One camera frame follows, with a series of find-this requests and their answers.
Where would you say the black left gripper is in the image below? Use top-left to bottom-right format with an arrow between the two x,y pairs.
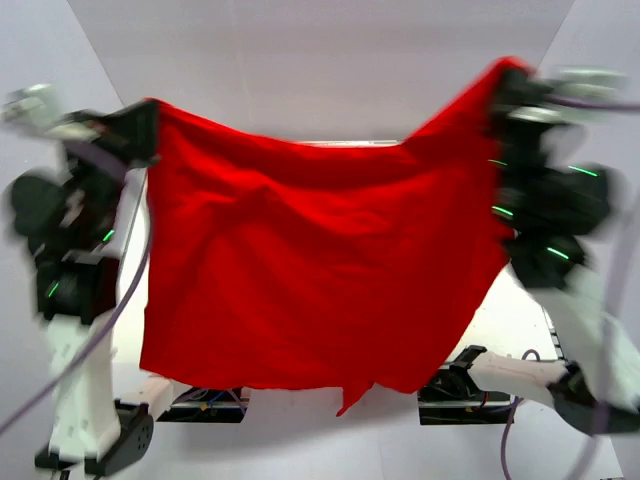
60,98 -> 163,241

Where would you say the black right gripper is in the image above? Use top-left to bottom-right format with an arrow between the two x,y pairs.
470,62 -> 549,218

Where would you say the red t-shirt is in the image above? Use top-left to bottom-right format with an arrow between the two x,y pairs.
139,57 -> 527,407

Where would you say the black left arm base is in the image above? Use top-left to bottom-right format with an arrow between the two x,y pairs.
158,387 -> 251,424

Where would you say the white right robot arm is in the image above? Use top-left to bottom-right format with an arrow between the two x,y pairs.
451,67 -> 639,435

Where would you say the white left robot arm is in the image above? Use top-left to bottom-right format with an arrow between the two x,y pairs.
1,85 -> 160,479

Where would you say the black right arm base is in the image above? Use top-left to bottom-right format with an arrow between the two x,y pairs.
417,345 -> 513,426

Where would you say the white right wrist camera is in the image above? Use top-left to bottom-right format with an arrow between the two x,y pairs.
507,66 -> 639,125

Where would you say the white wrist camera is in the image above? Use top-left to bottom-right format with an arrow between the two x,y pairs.
507,66 -> 639,125
1,84 -> 99,142

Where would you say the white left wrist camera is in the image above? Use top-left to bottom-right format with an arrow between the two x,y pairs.
1,84 -> 99,142

